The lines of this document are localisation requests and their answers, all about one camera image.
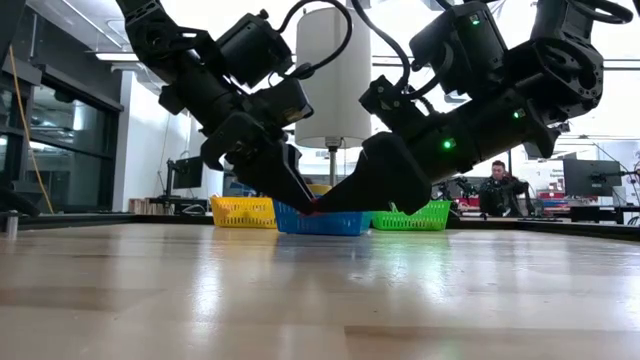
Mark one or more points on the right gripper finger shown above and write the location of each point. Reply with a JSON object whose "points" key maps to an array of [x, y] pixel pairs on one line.
{"points": [[390, 172]]}

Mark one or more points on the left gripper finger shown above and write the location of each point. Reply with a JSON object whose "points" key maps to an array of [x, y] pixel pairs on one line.
{"points": [[260, 175], [297, 185]]}

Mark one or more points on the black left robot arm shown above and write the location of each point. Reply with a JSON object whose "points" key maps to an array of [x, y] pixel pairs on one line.
{"points": [[190, 75]]}

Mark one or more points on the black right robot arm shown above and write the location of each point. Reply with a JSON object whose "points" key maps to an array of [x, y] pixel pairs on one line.
{"points": [[560, 75]]}

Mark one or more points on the yellow plastic basket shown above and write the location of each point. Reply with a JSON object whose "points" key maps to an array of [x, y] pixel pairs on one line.
{"points": [[240, 212]]}

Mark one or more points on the blue plastic basket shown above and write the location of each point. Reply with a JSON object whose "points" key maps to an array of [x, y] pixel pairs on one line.
{"points": [[325, 225]]}

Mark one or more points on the green plastic basket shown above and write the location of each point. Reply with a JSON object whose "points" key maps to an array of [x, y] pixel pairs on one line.
{"points": [[425, 218]]}

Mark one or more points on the person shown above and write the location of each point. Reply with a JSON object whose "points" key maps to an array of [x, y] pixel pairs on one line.
{"points": [[500, 195]]}

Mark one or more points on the black computer monitor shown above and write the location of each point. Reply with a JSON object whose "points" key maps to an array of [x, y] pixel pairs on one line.
{"points": [[592, 177], [189, 172]]}

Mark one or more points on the background wooden desk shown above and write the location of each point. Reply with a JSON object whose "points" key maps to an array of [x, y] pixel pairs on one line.
{"points": [[170, 205]]}

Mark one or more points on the white cylinder shade lamp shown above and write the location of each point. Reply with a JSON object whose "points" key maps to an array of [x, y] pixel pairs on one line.
{"points": [[332, 75]]}

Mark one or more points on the background black desk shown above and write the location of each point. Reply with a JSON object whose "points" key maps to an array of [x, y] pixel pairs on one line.
{"points": [[600, 212]]}

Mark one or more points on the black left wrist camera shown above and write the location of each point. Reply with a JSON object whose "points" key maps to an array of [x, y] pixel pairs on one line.
{"points": [[282, 102]]}

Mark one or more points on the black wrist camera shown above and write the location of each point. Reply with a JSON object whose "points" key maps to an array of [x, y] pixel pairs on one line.
{"points": [[282, 102], [390, 102]]}

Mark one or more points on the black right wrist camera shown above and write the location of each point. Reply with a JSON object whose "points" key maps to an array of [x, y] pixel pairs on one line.
{"points": [[390, 102]]}

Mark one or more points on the black aluminium table frame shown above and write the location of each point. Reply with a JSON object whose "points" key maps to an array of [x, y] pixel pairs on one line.
{"points": [[575, 226]]}

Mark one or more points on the silver metal post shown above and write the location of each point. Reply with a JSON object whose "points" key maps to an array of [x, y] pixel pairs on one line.
{"points": [[11, 224]]}

